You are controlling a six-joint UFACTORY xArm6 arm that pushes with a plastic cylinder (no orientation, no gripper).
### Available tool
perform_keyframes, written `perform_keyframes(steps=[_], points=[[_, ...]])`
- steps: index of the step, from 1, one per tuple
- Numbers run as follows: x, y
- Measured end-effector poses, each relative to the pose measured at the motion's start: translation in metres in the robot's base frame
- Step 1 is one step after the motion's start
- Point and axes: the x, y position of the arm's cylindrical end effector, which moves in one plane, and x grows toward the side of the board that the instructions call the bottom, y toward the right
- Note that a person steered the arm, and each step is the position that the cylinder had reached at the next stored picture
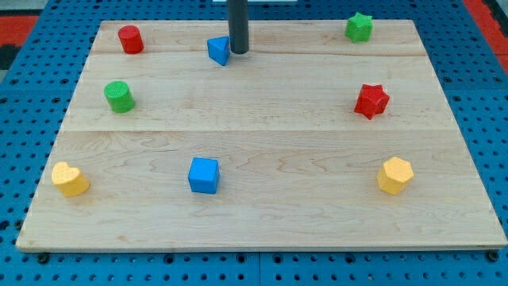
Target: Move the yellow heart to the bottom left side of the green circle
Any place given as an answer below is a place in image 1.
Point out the yellow heart block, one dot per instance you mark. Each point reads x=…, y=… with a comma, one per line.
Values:
x=69, y=180

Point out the blue cube block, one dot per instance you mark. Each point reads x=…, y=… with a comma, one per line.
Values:
x=204, y=175

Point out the light wooden board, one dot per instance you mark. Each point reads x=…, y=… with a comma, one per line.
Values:
x=297, y=165

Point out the blue triangle block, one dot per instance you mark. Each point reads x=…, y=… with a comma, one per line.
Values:
x=218, y=49

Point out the red star block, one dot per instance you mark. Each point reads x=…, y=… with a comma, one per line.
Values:
x=372, y=100

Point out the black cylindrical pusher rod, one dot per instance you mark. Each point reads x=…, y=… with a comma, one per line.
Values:
x=238, y=25

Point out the green cylinder block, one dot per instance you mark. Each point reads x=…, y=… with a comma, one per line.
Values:
x=119, y=97

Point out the yellow hexagon block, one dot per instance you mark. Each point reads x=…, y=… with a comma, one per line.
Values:
x=394, y=176

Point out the green star block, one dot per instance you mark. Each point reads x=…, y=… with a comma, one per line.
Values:
x=359, y=27

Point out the red cylinder block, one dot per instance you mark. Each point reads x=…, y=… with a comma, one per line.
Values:
x=131, y=40

